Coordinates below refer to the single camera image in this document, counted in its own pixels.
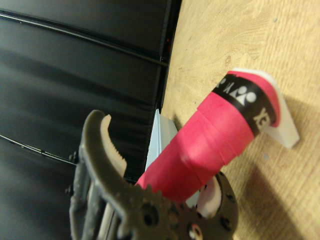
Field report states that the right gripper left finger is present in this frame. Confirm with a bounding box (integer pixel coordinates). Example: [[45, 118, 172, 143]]
[[79, 109, 176, 240]]

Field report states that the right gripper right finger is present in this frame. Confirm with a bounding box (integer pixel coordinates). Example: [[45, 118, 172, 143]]
[[196, 171, 239, 237]]

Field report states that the white scoop with red handle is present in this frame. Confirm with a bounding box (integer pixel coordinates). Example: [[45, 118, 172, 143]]
[[134, 67, 301, 205]]

